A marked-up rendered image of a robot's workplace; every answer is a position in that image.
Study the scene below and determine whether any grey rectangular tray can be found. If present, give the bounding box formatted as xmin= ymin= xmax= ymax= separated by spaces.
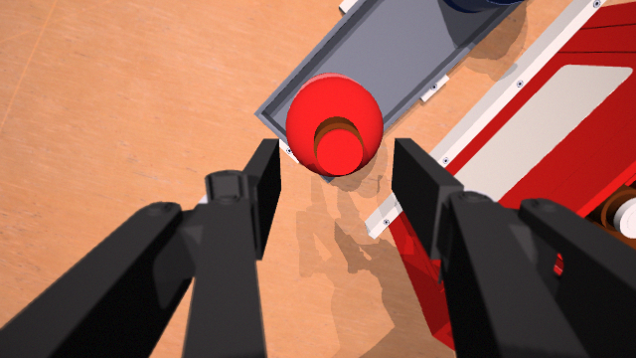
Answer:
xmin=256 ymin=0 xmax=523 ymax=147

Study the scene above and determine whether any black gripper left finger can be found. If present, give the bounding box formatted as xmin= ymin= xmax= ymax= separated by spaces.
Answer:
xmin=0 ymin=138 xmax=281 ymax=358

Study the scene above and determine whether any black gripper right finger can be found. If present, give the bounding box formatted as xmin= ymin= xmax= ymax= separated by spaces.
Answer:
xmin=391 ymin=138 xmax=636 ymax=358

